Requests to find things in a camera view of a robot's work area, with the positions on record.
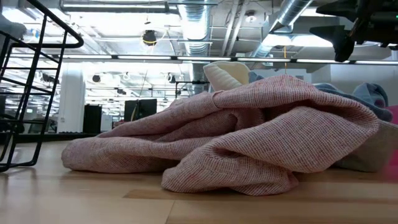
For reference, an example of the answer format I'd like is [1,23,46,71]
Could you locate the blue denim garment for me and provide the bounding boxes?
[248,71,394,123]

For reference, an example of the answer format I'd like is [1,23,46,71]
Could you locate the black office monitors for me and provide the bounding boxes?
[124,98,158,123]

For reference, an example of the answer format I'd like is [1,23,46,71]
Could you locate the long ceiling light strip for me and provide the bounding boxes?
[0,54,398,65]

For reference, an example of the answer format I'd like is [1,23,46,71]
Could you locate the black cabinet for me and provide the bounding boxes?
[82,103,103,134]

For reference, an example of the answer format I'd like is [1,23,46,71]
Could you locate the pink woven shirt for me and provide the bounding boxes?
[61,73,380,197]

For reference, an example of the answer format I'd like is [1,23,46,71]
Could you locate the red plastic bin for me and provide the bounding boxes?
[381,105,398,175]

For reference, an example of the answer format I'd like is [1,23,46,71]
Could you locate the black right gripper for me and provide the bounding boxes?
[309,0,398,63]

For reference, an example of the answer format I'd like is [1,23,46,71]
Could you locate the black wire basket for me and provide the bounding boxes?
[0,0,85,174]

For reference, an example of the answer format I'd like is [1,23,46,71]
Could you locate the white column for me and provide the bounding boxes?
[57,70,86,134]

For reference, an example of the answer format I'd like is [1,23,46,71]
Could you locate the grey cloth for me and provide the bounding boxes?
[334,119,398,174]

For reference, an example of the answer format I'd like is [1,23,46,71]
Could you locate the black hanging ceiling device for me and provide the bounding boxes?
[142,29,158,47]

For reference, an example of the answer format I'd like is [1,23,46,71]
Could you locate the large silver ceiling duct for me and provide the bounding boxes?
[177,0,216,94]

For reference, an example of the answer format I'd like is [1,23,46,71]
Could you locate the slim silver ceiling duct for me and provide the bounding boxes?
[251,0,313,58]

